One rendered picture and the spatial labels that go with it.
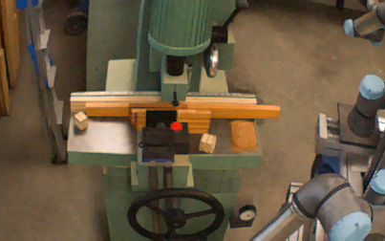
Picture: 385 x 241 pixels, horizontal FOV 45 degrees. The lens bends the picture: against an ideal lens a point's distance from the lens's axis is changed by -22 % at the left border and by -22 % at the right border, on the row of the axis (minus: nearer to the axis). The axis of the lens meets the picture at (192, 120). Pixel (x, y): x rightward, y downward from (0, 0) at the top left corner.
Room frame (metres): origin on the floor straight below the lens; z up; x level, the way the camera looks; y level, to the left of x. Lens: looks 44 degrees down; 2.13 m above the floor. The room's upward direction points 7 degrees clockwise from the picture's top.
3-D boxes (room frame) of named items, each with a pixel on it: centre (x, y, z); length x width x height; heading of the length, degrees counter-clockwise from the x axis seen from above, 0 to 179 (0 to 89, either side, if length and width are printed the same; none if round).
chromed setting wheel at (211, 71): (1.45, -0.04, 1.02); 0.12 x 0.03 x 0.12; 9
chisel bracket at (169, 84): (1.32, 0.07, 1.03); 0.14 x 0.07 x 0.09; 9
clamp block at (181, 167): (1.10, 0.07, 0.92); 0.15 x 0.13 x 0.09; 99
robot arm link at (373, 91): (1.48, -0.69, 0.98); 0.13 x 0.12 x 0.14; 101
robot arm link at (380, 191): (0.97, -0.66, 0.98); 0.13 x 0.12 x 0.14; 27
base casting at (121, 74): (1.42, 0.09, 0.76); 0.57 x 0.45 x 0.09; 9
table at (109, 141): (1.19, 0.08, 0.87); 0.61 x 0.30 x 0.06; 99
